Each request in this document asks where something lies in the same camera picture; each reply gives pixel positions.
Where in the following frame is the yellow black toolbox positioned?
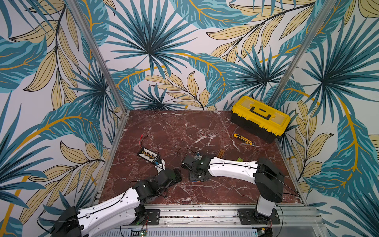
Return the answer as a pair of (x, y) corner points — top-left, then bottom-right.
(231, 96), (291, 143)

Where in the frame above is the aluminium frame post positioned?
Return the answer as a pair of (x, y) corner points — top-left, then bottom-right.
(268, 0), (337, 107)
(67, 0), (128, 116)

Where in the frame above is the yellow utility knife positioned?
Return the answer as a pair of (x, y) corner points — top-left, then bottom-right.
(233, 133), (253, 146)

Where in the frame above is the tan 2x4 lego brick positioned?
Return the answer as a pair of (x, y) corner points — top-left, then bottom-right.
(217, 149), (225, 159)

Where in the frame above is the left aluminium frame post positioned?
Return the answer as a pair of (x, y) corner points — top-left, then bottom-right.
(67, 0), (128, 116)

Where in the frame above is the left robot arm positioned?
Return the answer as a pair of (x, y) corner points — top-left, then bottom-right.
(50, 169), (182, 237)

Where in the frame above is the black charging board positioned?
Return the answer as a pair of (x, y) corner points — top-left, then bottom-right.
(137, 147), (162, 165)

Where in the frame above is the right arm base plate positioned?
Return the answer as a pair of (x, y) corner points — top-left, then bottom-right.
(237, 208), (281, 225)

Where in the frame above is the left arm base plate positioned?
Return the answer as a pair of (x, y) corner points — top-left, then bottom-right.
(129, 209), (161, 226)

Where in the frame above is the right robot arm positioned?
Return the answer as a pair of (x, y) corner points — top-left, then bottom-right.
(182, 156), (284, 219)

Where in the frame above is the right aluminium frame post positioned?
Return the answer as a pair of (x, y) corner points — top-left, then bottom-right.
(268, 0), (337, 107)

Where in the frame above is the aluminium front rail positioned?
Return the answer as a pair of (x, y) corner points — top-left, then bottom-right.
(68, 203), (326, 237)

